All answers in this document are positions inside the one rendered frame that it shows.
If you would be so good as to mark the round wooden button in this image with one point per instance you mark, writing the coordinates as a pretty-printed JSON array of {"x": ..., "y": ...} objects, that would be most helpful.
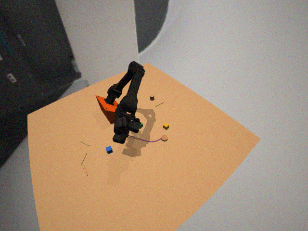
[{"x": 164, "y": 138}]

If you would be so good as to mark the small yellow block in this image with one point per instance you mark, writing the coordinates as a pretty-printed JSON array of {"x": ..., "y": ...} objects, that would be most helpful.
[{"x": 166, "y": 126}]

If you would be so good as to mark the small blue cube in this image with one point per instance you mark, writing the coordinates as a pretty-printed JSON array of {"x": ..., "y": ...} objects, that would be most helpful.
[{"x": 109, "y": 149}]

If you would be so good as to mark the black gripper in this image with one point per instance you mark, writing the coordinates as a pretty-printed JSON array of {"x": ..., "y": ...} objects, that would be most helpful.
[{"x": 121, "y": 138}]

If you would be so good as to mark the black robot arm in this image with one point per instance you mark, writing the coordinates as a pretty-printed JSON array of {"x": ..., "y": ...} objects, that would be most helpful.
[{"x": 129, "y": 102}]

